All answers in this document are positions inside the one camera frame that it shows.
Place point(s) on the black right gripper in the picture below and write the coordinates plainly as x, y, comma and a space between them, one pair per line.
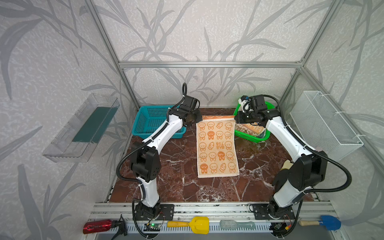
249, 117

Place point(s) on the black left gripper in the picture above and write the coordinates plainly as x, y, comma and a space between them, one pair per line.
195, 117

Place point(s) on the orange bunny towel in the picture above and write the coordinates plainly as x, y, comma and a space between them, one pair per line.
216, 152

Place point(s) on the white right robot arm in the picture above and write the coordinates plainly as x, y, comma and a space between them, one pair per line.
309, 166

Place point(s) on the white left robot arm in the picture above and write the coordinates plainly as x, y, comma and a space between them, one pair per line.
142, 165

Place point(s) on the orange beige lettered towel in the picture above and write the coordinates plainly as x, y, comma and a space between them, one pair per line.
254, 131

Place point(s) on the green plastic basket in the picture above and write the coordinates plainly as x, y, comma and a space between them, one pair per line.
250, 138

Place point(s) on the teal plastic basket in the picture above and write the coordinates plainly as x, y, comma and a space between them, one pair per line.
149, 119

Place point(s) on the black and yellow glove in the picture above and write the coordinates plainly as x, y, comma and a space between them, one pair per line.
282, 176

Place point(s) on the yellow toy shovel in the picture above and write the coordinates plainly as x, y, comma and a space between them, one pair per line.
198, 225

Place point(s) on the right controller board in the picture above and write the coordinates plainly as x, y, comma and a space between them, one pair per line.
280, 227

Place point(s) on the controller board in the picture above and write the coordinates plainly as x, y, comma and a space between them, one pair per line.
280, 227
152, 227

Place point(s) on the pale green brush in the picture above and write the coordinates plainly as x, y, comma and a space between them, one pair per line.
233, 225

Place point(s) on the left controller board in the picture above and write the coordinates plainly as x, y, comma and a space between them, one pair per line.
152, 227

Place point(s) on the blue toy shovel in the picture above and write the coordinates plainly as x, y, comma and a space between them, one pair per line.
329, 222

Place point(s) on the red bottle with black trigger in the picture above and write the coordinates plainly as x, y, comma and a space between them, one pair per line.
106, 225

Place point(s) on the white wire wall basket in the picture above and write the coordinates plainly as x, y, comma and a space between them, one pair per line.
321, 124

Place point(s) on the aluminium frame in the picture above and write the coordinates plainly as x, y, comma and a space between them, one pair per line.
353, 108

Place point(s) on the pink object in wire basket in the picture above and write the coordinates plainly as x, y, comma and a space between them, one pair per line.
318, 149

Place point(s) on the clear plastic wall tray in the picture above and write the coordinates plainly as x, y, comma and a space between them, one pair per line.
79, 138

